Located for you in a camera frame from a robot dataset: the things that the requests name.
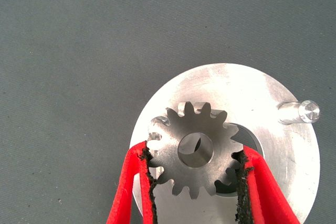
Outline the round metal carrier plate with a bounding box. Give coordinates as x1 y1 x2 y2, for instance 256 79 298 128
129 62 321 224

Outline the steel planetary gear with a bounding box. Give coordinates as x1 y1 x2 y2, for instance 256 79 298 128
148 101 244 200

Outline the dark grey table cloth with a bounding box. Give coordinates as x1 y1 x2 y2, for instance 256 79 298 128
0 0 336 224

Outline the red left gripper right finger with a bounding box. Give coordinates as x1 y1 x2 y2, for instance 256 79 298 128
232 144 301 224

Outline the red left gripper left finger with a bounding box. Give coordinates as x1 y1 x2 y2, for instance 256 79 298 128
106 140 158 224

